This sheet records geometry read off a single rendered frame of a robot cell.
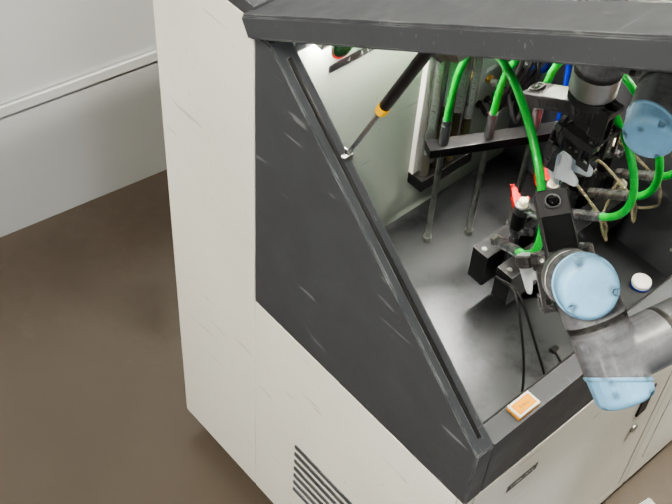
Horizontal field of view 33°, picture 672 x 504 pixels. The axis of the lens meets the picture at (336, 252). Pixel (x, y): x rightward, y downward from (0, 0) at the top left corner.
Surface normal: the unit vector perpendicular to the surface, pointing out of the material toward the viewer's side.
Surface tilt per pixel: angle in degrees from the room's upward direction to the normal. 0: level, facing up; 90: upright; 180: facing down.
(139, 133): 90
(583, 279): 45
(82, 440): 0
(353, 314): 90
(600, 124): 90
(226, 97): 90
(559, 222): 18
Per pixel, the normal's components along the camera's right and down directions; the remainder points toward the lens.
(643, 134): -0.38, 0.69
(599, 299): -0.06, 0.07
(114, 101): 0.55, 0.65
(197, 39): -0.75, 0.48
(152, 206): 0.05, -0.65
